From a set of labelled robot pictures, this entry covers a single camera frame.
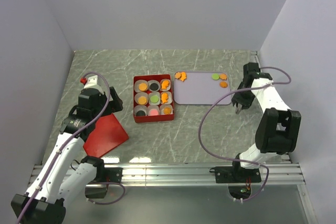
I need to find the orange round cookie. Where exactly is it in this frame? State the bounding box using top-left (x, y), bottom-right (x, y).
top-left (219, 81), bottom-right (228, 88)
top-left (138, 82), bottom-right (148, 92)
top-left (137, 95), bottom-right (148, 105)

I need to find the red tin lid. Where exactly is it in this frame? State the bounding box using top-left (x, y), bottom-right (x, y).
top-left (83, 114), bottom-right (129, 158)

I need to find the red cookie tin box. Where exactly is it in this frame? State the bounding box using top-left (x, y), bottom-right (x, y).
top-left (133, 74), bottom-right (175, 123)

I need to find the green round cookie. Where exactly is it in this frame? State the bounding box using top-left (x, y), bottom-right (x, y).
top-left (212, 73), bottom-right (220, 80)
top-left (150, 95), bottom-right (160, 104)

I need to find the orange fish cookie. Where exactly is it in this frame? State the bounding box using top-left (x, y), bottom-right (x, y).
top-left (161, 92), bottom-right (169, 104)
top-left (179, 72), bottom-right (187, 82)
top-left (161, 79), bottom-right (171, 91)

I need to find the orange swirl cookie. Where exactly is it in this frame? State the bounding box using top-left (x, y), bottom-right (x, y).
top-left (162, 106), bottom-right (172, 115)

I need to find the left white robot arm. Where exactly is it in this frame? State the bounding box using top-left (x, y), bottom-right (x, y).
top-left (11, 86), bottom-right (123, 223)

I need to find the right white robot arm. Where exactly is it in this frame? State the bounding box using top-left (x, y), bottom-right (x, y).
top-left (231, 62), bottom-right (301, 182)

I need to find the orange flower cookie right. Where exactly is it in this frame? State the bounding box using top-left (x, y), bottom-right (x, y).
top-left (219, 73), bottom-right (228, 80)

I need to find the orange flower cookie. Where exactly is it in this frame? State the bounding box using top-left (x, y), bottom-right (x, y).
top-left (174, 72), bottom-right (182, 79)
top-left (219, 73), bottom-right (228, 80)

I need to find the lavender plastic tray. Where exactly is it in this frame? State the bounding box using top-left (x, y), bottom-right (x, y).
top-left (173, 70), bottom-right (230, 105)

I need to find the orange flower cookie left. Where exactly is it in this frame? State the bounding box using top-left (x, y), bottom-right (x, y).
top-left (174, 72), bottom-right (182, 79)

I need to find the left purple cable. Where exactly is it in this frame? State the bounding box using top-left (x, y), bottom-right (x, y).
top-left (15, 71), bottom-right (126, 224)

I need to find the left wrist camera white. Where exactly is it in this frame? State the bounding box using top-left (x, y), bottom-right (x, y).
top-left (80, 75), bottom-right (102, 91)

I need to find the aluminium rail frame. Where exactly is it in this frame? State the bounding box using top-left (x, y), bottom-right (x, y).
top-left (107, 163), bottom-right (306, 187)

